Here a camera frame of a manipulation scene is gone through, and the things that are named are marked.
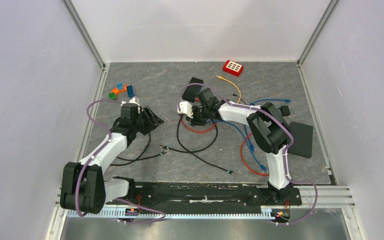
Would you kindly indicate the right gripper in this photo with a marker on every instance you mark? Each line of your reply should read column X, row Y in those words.
column 196, row 121

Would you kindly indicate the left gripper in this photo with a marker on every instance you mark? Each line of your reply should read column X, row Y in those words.
column 151, row 124

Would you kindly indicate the black network switch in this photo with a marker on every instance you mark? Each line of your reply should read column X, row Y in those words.
column 191, row 91

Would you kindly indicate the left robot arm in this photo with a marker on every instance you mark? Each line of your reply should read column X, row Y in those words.
column 83, row 188

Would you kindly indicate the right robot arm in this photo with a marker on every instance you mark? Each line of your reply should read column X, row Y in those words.
column 270, row 131

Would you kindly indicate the red keypad box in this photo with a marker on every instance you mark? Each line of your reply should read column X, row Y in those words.
column 233, row 68

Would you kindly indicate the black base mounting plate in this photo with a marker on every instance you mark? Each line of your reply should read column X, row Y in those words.
column 209, row 197

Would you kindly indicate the black flat plate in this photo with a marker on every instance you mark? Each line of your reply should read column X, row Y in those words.
column 303, row 139

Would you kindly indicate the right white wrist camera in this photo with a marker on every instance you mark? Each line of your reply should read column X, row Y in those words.
column 186, row 108

